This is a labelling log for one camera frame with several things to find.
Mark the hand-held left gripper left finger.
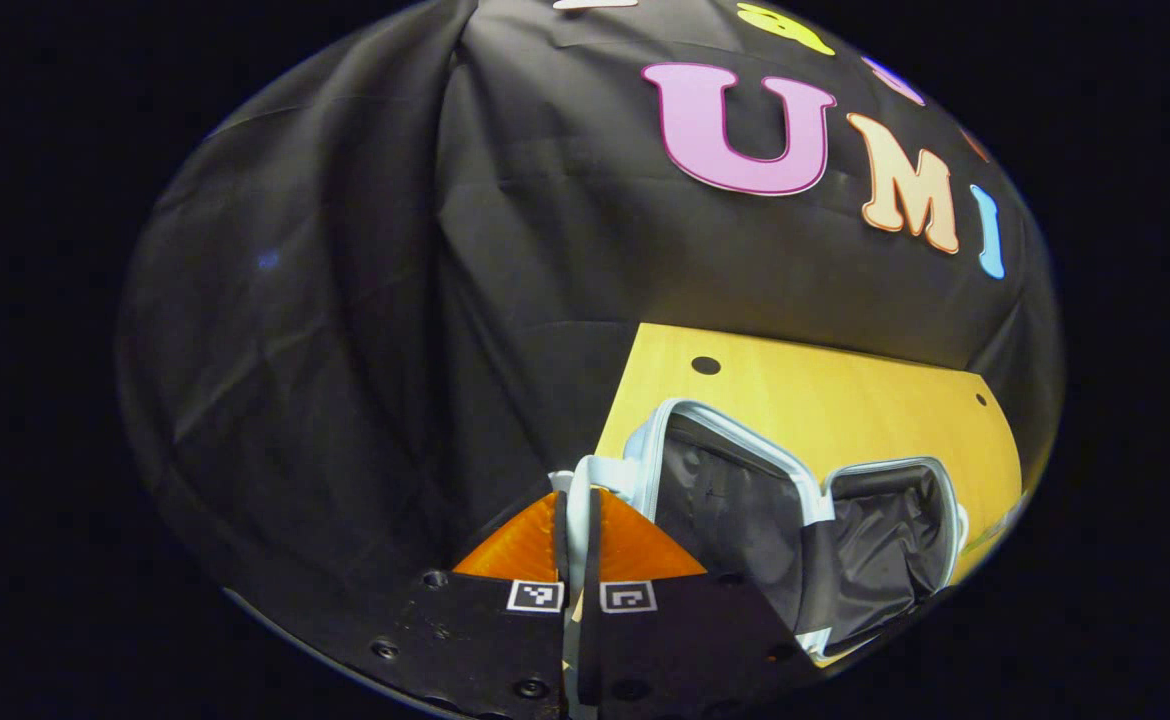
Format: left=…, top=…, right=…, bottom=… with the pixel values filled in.
left=340, top=490, right=572, bottom=720

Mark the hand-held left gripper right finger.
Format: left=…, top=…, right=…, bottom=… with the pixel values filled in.
left=580, top=487, right=826, bottom=720

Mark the light blue suitcase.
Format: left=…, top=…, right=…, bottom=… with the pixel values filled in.
left=550, top=397, right=971, bottom=666

